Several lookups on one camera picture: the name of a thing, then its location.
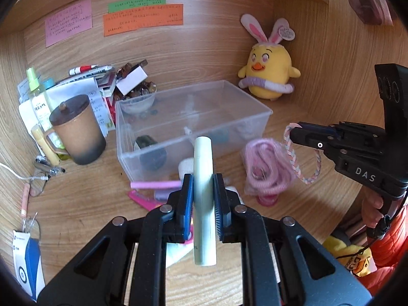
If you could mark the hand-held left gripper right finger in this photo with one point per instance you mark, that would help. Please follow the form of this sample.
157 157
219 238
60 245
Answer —
220 204

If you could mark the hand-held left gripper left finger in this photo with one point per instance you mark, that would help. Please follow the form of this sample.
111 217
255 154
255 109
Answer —
188 197

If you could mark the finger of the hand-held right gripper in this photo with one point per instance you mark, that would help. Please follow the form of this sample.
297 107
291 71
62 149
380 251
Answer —
309 140
322 127

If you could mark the pale green tube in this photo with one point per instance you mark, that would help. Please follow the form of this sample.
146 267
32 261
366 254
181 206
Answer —
204 181

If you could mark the pink scissors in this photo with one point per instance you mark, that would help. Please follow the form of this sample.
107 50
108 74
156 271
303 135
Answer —
140 197

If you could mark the dark green bottle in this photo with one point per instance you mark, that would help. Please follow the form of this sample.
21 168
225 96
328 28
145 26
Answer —
149 156

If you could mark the clear plastic storage box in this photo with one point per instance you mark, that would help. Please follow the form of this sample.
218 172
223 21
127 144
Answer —
191 111

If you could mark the orange sleeved forearm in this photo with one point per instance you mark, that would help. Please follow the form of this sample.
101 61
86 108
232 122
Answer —
389 251

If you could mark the person's right hand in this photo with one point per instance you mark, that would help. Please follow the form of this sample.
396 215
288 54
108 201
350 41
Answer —
371 210

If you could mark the white tape roll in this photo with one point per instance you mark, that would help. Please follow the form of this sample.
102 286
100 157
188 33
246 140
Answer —
185 167

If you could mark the pink pen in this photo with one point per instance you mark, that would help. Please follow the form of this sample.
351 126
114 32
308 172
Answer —
153 185

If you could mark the yellow chick plush toy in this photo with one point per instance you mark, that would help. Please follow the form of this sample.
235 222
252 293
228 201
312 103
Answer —
271 67

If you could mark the bowl of beads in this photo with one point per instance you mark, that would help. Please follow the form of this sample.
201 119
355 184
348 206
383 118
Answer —
137 103

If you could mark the yellow soft toy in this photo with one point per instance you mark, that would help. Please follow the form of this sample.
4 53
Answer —
338 248

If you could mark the brown lidded mug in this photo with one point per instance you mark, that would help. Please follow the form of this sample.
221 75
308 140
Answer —
79 134

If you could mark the white card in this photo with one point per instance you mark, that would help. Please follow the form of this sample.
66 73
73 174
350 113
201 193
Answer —
132 81

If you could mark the pink cloth bag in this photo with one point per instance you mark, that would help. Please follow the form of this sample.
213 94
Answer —
369 0

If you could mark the cream yellow tube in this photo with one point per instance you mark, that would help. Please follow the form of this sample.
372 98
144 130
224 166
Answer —
43 142

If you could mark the pile of papers and booklets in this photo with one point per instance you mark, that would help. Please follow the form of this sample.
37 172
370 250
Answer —
79 86

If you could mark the thin framed eyeglasses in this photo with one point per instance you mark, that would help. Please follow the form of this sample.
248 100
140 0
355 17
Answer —
30 188

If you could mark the red white marker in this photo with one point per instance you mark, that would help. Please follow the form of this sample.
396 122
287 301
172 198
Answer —
91 69

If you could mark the pale pink stylus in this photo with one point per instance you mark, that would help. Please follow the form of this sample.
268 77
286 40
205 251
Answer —
25 200

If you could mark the blue white carton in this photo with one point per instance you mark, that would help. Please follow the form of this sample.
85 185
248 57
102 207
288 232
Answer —
32 261

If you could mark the green spray bottle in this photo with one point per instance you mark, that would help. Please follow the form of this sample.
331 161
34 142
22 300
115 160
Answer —
38 102

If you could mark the blue tape roll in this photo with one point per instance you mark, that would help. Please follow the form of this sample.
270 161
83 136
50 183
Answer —
48 83

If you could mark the orange paper note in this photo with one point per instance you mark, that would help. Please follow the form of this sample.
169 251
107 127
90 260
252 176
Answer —
143 20

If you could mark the green paper note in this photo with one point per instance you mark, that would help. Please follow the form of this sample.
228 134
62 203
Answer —
137 3

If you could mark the pink paper note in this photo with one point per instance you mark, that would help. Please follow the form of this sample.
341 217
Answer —
68 22

